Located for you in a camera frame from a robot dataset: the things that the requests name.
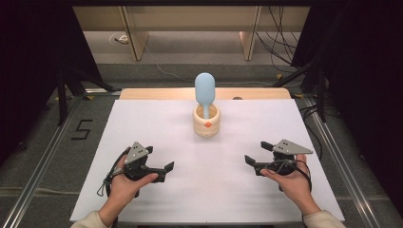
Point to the white table cover board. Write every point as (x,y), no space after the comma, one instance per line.
(206,190)

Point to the black metal stand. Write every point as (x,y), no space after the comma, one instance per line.
(321,95)
(61,101)

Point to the cream ribbed cup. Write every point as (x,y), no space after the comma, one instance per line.
(202,128)

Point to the person's right hand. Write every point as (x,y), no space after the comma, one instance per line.
(294,186)

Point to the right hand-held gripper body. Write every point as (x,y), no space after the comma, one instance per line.
(290,148)

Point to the light blue hairbrush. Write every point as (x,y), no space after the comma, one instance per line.
(205,88)

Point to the black curtain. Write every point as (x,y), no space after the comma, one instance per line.
(31,63)
(364,79)

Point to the metal floor rail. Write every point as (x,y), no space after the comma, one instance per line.
(338,160)
(38,172)

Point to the beige wooden desk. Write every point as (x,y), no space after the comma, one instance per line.
(190,19)

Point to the round floor socket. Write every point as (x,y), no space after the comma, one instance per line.
(118,39)

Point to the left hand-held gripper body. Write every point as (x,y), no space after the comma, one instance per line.
(136,155)

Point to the person's left hand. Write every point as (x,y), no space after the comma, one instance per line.
(120,193)

